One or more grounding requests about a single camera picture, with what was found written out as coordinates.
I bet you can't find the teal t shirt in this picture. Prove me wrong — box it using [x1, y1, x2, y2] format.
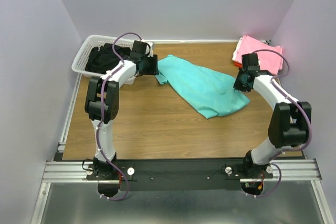
[156, 55, 250, 119]

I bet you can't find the black t shirt in basket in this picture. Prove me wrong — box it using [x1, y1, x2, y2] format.
[85, 43, 120, 74]

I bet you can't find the folded orange t shirt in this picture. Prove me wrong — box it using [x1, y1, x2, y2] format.
[234, 61, 243, 68]

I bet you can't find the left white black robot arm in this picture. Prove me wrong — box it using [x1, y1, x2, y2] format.
[85, 40, 159, 179]

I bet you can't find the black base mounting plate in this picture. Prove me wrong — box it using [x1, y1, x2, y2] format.
[83, 158, 273, 196]

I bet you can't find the folded pink t shirt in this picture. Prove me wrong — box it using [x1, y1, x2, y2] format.
[232, 35, 283, 75]

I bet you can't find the white plastic laundry basket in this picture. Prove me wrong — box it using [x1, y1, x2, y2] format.
[71, 35, 154, 86]

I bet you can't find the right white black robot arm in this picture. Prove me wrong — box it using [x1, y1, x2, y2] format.
[234, 51, 312, 178]

